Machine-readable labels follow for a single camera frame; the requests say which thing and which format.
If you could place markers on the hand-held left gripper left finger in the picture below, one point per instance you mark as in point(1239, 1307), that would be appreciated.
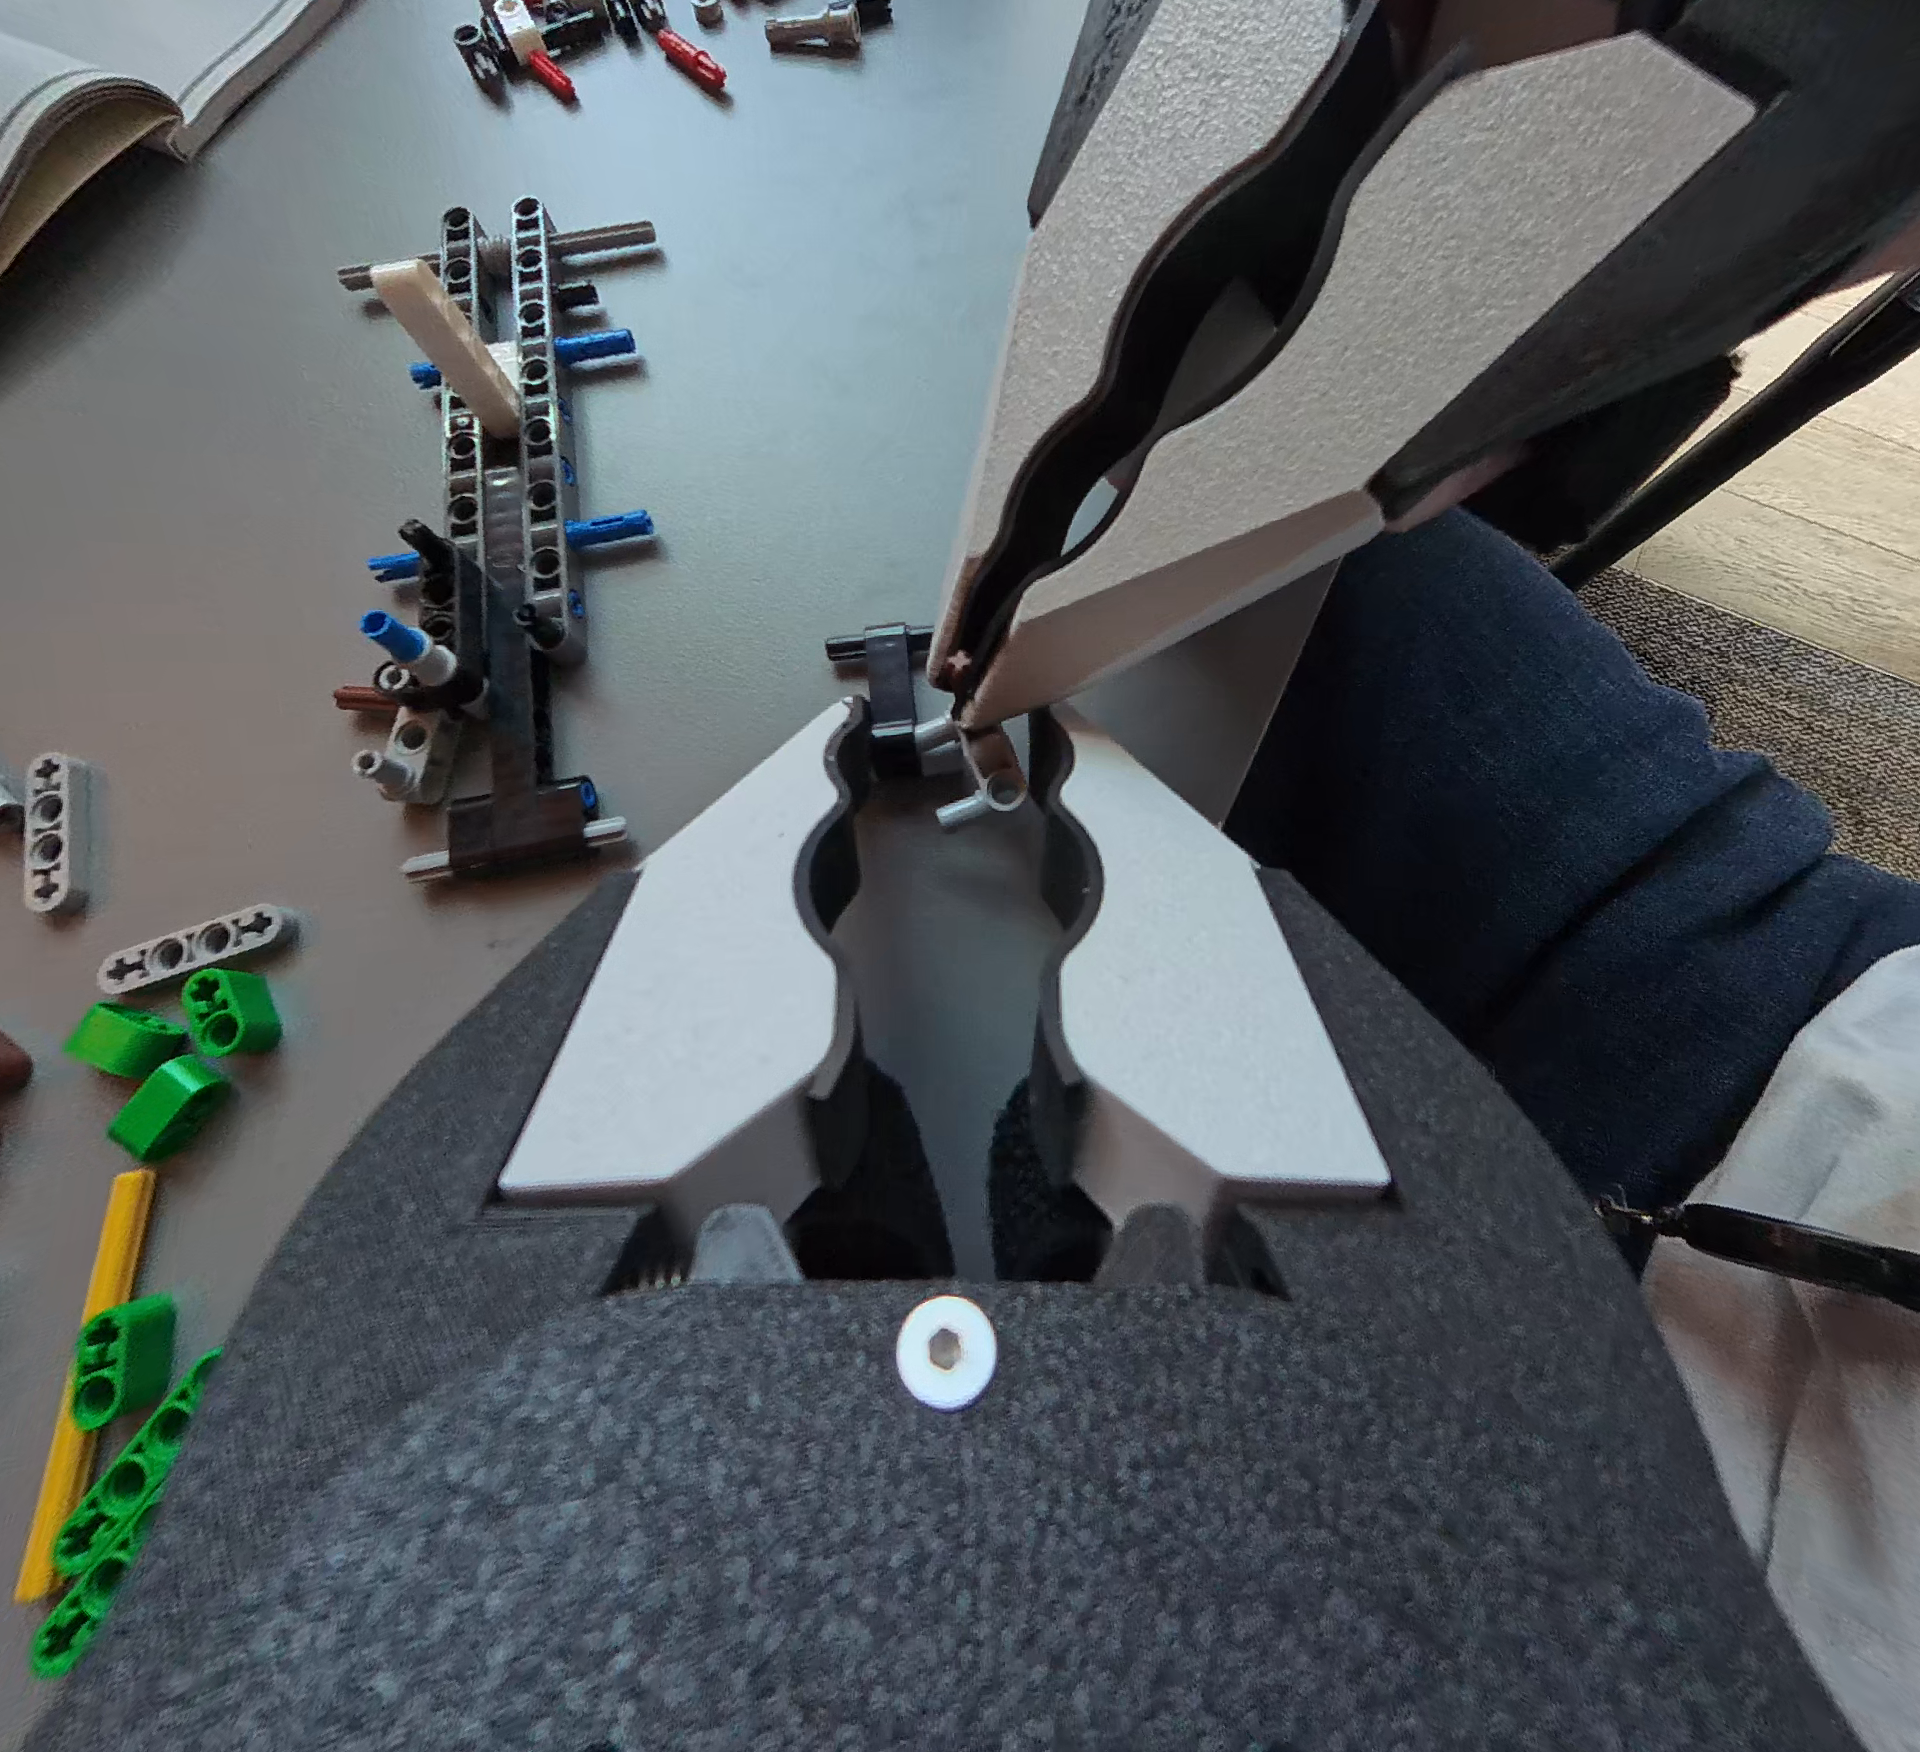
point(676, 1018)

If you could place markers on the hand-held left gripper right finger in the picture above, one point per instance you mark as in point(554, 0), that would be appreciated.
point(1216, 1018)

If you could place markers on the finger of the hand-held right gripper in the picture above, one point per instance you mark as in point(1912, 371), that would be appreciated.
point(1471, 283)
point(1154, 131)

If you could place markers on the small light grey lego pin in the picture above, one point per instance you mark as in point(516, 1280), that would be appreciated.
point(992, 800)

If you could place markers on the small grey connector piece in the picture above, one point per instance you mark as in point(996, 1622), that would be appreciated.
point(896, 678)

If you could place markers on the short green lego beam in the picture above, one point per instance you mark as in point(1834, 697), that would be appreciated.
point(120, 1357)
point(233, 1009)
point(129, 1036)
point(168, 1106)

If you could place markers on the grey four-hole lego beam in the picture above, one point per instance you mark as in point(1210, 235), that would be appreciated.
point(196, 944)

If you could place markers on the long grey lego beam assembly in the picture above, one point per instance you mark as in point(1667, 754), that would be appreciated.
point(503, 477)

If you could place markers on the short grey lego beam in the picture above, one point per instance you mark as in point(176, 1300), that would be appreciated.
point(57, 829)

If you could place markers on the yellow lego axle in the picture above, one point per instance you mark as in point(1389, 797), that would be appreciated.
point(91, 1378)

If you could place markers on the long bent green lego beam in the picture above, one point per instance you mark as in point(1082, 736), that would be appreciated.
point(120, 1496)

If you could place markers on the black chair leg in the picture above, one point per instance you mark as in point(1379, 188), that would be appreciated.
point(1723, 432)

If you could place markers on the person's blue jeans leg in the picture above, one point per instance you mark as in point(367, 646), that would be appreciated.
point(1500, 807)

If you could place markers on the person in white shirt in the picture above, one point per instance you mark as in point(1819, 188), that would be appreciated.
point(1801, 1452)

